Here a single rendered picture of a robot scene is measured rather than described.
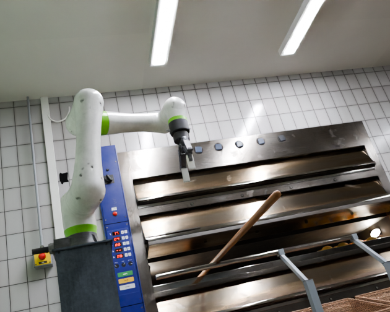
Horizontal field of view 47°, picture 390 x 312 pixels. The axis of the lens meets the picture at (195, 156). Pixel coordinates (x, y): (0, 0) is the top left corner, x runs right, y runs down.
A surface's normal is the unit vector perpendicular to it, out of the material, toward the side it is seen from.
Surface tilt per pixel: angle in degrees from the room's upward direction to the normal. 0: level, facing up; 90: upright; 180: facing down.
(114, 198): 90
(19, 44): 180
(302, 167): 70
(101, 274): 90
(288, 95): 90
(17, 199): 90
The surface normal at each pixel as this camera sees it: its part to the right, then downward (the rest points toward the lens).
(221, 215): 0.08, -0.72
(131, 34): 0.23, 0.88
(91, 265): 0.18, -0.45
